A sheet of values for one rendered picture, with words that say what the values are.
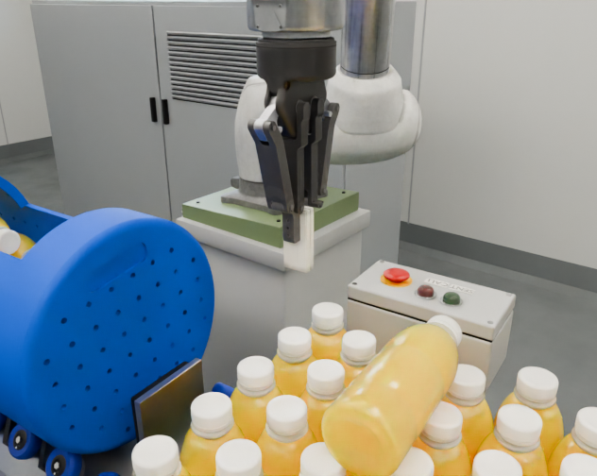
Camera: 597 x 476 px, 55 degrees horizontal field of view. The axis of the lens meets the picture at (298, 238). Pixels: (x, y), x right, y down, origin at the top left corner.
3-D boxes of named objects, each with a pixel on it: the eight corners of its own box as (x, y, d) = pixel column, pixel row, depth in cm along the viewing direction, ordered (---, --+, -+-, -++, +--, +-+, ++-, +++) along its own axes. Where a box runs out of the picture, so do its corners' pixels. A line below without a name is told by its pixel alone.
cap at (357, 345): (381, 358, 65) (382, 344, 64) (349, 365, 64) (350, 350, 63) (366, 340, 68) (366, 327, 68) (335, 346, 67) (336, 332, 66)
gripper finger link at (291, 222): (300, 194, 58) (283, 202, 56) (300, 240, 60) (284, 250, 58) (288, 192, 59) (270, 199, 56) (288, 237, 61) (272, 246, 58)
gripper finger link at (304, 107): (311, 100, 54) (303, 102, 53) (310, 213, 58) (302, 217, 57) (278, 97, 56) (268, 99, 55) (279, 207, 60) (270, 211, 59)
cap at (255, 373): (281, 377, 62) (281, 363, 61) (259, 396, 59) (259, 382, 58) (252, 365, 64) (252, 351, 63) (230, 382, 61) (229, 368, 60)
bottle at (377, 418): (416, 462, 43) (487, 346, 57) (350, 389, 44) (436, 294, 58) (362, 495, 47) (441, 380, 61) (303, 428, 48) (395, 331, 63)
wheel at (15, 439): (28, 415, 72) (14, 415, 71) (50, 429, 70) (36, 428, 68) (12, 450, 72) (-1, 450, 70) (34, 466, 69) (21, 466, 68)
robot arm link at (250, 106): (239, 166, 136) (232, 70, 128) (315, 163, 137) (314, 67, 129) (235, 185, 121) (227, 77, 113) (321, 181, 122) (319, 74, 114)
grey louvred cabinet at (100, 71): (132, 215, 417) (107, -1, 361) (394, 305, 295) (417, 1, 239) (64, 238, 378) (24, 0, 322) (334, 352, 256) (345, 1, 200)
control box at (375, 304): (376, 316, 90) (379, 257, 86) (505, 358, 80) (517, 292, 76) (344, 347, 82) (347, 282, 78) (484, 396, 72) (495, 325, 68)
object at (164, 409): (195, 433, 76) (187, 352, 71) (208, 439, 75) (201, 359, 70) (136, 481, 69) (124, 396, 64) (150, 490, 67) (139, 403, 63)
